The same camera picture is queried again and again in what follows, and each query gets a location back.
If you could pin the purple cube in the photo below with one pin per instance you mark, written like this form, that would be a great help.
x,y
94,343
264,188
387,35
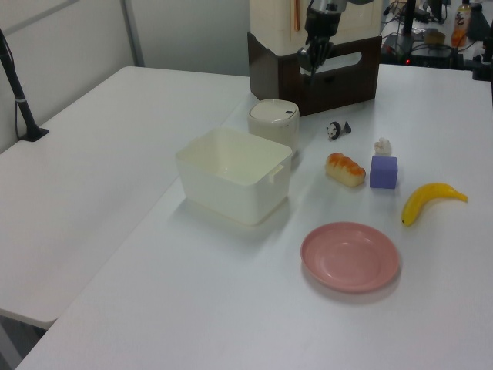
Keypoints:
x,y
383,175

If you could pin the black background stand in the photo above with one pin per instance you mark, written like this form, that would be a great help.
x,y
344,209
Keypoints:
x,y
408,19

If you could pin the orange drink bottle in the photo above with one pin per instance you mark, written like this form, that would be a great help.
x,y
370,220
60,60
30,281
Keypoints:
x,y
459,27

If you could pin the toy bread loaf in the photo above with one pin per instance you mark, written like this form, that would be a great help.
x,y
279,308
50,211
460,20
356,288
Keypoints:
x,y
344,169

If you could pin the yellow toy banana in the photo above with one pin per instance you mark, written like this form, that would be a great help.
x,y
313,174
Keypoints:
x,y
420,198

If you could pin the black device with red light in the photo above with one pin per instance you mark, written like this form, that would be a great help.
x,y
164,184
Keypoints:
x,y
429,56

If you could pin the black pole with clamp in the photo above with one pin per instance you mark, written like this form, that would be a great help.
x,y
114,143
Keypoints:
x,y
20,102

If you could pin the cream lidded trash can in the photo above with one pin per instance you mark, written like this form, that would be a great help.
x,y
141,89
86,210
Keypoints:
x,y
271,133

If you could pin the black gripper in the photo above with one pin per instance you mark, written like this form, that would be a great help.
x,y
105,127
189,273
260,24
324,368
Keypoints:
x,y
323,23

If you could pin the small brown cardboard box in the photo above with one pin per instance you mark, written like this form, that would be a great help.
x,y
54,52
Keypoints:
x,y
434,36

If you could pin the panda figurine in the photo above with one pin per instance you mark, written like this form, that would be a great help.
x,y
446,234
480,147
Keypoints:
x,y
335,130

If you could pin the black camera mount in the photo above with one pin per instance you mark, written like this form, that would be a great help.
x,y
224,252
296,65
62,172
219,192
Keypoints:
x,y
483,63

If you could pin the small white figurine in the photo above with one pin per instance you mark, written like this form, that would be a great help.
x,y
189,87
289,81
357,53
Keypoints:
x,y
382,147

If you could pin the pink plate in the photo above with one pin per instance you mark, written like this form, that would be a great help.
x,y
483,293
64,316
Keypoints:
x,y
348,258

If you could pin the cream open storage bin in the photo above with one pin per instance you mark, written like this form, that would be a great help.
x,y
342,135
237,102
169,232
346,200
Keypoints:
x,y
231,192

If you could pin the dark brown drawer box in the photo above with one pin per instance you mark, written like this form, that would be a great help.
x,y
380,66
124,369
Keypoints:
x,y
269,81

